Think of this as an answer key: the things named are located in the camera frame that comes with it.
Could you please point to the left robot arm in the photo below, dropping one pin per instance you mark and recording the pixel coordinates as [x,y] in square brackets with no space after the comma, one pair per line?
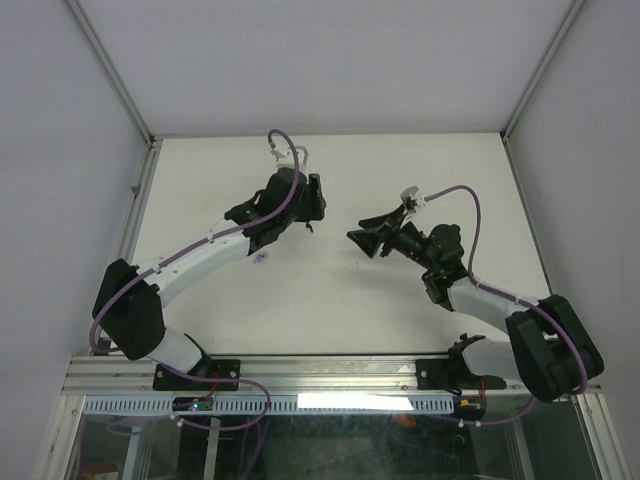
[131,299]

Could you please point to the black base bracket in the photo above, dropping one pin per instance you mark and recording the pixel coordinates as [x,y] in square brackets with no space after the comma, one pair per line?
[222,374]
[433,374]

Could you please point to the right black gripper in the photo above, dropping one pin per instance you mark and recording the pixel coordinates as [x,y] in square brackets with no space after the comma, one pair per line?
[369,240]

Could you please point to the left black base bracket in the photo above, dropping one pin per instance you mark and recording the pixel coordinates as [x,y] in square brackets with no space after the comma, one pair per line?
[222,374]

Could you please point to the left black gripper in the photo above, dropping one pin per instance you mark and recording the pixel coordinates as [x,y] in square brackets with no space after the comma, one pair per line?
[316,203]

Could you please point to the right black base bracket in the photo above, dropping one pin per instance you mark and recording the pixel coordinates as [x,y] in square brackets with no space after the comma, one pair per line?
[433,374]

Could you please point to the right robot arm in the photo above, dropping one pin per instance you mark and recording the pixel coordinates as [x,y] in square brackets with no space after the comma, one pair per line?
[548,349]

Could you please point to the aluminium mounting rail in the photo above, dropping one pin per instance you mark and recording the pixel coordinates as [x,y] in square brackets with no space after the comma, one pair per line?
[384,374]

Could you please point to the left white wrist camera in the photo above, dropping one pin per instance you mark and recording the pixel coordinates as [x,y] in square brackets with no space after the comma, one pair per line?
[284,158]

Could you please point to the grey slotted cable duct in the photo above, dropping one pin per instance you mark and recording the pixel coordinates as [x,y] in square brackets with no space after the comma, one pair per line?
[303,403]

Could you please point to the lilac earbud right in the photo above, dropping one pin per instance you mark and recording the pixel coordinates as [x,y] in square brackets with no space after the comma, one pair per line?
[261,257]

